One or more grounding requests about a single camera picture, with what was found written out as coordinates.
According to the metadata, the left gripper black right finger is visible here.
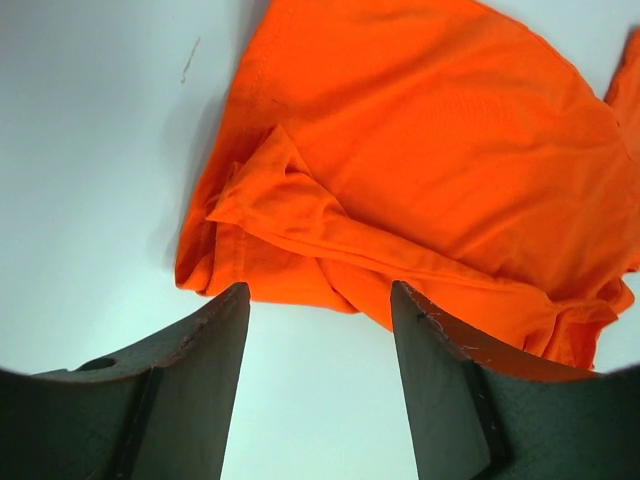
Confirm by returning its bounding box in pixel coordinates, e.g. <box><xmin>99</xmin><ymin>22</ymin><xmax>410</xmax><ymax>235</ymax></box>
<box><xmin>390</xmin><ymin>282</ymin><xmax>639</xmax><ymax>479</ymax></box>

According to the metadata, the orange t shirt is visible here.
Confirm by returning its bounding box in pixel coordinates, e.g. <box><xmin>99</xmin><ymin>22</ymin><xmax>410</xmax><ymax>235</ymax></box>
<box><xmin>175</xmin><ymin>1</ymin><xmax>639</xmax><ymax>369</ymax></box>

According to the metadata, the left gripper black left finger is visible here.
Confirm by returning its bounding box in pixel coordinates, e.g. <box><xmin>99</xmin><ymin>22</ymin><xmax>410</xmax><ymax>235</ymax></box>
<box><xmin>1</xmin><ymin>283</ymin><xmax>250</xmax><ymax>479</ymax></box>

